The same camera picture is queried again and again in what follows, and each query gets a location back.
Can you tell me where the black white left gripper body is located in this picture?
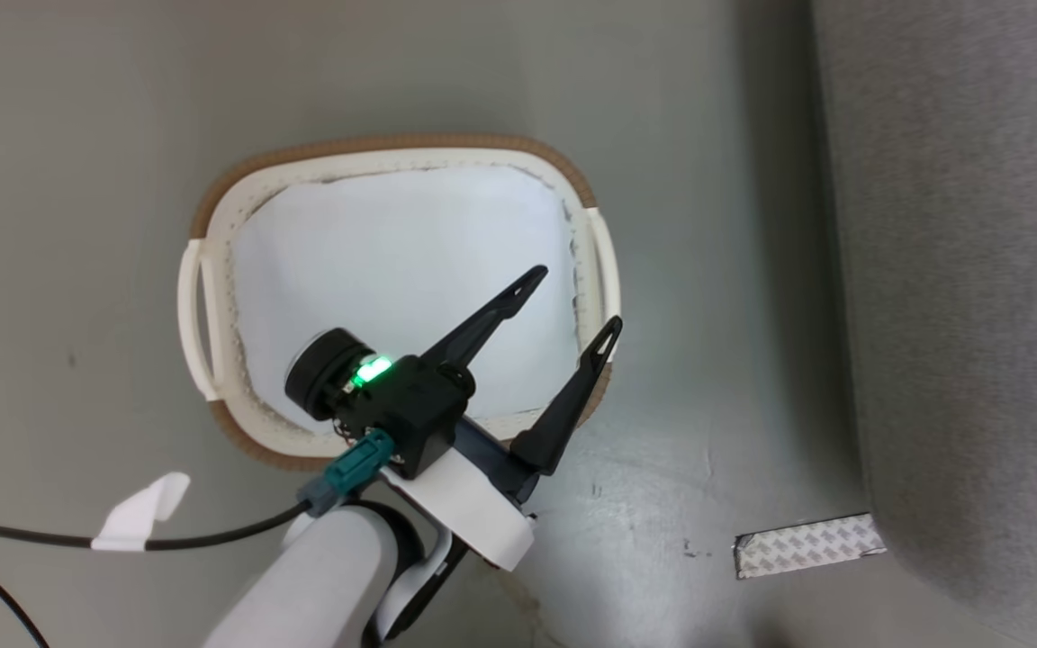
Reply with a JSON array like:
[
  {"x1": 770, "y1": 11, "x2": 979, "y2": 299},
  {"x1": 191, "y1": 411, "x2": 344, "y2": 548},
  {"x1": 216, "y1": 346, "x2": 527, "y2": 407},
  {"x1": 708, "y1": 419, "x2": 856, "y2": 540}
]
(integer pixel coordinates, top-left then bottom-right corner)
[{"x1": 382, "y1": 416, "x2": 557, "y2": 573}]

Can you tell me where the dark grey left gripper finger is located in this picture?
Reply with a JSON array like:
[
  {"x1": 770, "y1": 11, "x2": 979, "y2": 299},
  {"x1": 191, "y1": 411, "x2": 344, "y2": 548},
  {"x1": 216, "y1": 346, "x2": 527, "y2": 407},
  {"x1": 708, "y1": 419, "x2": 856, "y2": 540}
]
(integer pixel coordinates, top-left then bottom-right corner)
[
  {"x1": 419, "y1": 265, "x2": 549, "y2": 370},
  {"x1": 509, "y1": 315, "x2": 624, "y2": 476}
]

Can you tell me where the grey fabric sofa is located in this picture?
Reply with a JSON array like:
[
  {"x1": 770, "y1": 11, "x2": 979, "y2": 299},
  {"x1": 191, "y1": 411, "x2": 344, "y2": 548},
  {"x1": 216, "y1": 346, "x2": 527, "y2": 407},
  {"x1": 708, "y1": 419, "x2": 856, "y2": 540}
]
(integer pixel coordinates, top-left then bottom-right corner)
[{"x1": 811, "y1": 0, "x2": 1037, "y2": 648}]

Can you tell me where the grey patterned tape strip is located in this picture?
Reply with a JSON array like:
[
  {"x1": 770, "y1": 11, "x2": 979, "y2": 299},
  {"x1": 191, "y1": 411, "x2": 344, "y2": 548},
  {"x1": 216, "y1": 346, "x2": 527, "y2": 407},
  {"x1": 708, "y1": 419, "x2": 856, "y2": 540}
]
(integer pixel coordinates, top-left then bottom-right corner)
[{"x1": 735, "y1": 513, "x2": 887, "y2": 580}]

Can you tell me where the white laundry basket brown rim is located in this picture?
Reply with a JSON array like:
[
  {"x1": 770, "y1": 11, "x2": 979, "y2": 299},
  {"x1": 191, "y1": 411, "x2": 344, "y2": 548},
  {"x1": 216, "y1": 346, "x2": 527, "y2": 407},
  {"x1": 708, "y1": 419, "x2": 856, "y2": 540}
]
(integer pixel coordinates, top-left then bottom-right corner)
[{"x1": 177, "y1": 135, "x2": 623, "y2": 473}]

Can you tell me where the teal cable connector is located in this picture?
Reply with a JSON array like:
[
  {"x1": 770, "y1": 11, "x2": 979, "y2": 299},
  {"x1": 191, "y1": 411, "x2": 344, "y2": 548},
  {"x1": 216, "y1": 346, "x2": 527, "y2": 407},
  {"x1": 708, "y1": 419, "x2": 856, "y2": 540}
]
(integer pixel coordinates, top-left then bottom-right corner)
[{"x1": 298, "y1": 427, "x2": 395, "y2": 518}]

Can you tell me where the thin black cable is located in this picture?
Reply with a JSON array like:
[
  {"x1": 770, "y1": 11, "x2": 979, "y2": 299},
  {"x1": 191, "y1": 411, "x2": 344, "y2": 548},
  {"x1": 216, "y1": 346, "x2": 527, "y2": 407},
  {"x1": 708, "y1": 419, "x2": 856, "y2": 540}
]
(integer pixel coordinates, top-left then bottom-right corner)
[{"x1": 0, "y1": 499, "x2": 317, "y2": 648}]

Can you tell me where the white cable tag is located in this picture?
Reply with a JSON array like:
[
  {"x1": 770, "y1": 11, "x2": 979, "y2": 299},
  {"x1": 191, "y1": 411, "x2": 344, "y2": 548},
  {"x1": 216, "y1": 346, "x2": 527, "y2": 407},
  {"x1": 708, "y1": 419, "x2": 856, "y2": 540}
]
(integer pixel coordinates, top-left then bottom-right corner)
[{"x1": 91, "y1": 472, "x2": 191, "y2": 552}]

